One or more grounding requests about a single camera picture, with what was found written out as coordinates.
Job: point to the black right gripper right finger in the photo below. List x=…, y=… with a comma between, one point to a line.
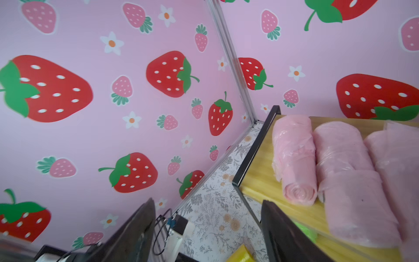
x=285, y=242

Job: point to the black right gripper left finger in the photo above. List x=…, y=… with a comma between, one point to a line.
x=132, y=242

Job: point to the green trash bag roll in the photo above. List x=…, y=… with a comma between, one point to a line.
x=309, y=233

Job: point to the yellow trash bag roll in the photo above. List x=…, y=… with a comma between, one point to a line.
x=242, y=254

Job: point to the three-tier wooden shelf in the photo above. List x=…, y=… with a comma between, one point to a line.
x=256, y=179

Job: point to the pink trash bag roll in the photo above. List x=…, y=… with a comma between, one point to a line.
x=395, y=154
x=356, y=207
x=294, y=162

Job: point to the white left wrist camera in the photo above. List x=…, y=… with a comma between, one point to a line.
x=179, y=229

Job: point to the left aluminium corner post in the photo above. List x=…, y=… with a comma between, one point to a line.
x=228, y=46

